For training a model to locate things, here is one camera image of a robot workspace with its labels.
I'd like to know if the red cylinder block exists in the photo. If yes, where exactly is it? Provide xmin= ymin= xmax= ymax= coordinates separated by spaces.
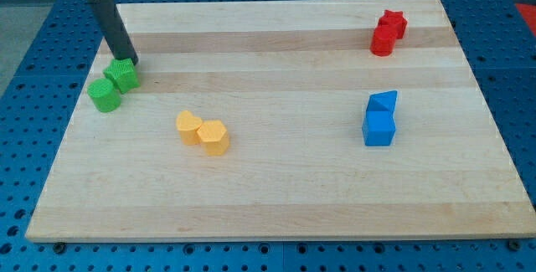
xmin=369 ymin=25 xmax=398 ymax=57

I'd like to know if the blue triangle block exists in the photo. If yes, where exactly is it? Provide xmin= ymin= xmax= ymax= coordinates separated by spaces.
xmin=366 ymin=90 xmax=398 ymax=113

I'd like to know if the blue cube block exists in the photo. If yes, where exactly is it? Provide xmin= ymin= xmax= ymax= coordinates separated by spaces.
xmin=362 ymin=111 xmax=396 ymax=146

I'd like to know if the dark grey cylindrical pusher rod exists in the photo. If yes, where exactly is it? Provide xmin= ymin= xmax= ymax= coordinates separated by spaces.
xmin=88 ymin=0 xmax=138 ymax=65

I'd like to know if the yellow hexagon block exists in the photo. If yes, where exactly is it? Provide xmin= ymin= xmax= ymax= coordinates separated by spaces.
xmin=197 ymin=120 xmax=230 ymax=156

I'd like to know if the green star block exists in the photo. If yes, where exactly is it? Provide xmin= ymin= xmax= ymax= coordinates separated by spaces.
xmin=103 ymin=59 xmax=140 ymax=94

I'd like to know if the green cylinder block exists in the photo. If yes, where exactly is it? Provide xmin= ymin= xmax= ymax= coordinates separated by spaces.
xmin=87 ymin=78 xmax=121 ymax=113

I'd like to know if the yellow heart block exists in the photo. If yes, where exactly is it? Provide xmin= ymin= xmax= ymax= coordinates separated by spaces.
xmin=176 ymin=110 xmax=204 ymax=146

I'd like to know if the red star block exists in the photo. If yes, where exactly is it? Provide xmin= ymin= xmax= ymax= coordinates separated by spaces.
xmin=378 ymin=10 xmax=408 ymax=39

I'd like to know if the light wooden board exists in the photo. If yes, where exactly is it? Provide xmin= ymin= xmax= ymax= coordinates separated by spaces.
xmin=26 ymin=0 xmax=535 ymax=243

